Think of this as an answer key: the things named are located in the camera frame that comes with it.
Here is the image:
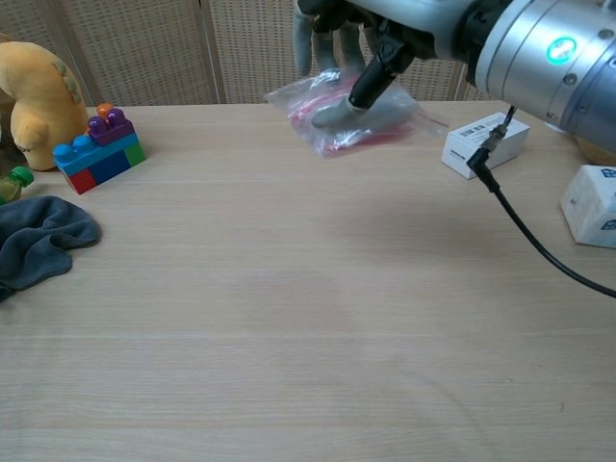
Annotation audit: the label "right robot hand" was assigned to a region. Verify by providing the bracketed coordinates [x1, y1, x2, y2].
[292, 0, 487, 130]

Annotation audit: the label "clear zip bag red seal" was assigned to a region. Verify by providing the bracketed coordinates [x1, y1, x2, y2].
[262, 67, 449, 159]

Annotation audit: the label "white cardboard box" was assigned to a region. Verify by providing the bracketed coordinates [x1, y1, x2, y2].
[441, 111, 531, 181]

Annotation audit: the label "woven folding screen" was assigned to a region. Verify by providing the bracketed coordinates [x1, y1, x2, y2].
[0, 0, 616, 108]

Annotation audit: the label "brown plush bear toy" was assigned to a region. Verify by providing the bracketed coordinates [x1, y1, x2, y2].
[543, 119, 616, 167]

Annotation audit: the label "white tissue pack blue print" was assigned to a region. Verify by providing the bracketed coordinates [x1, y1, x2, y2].
[558, 164, 616, 250]

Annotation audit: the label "colourful toy building blocks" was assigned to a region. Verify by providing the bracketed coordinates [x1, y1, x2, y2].
[52, 102, 147, 196]

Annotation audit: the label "yellow plush dinosaur toy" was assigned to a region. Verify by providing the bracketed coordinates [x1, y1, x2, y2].
[0, 32, 91, 172]

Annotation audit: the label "green capped plastic bottle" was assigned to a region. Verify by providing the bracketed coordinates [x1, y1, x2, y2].
[0, 166, 36, 207]

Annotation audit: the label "grey cloth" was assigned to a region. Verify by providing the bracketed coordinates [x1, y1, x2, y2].
[0, 194, 103, 304]

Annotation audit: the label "black cable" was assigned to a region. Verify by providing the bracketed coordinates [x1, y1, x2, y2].
[466, 105, 616, 299]

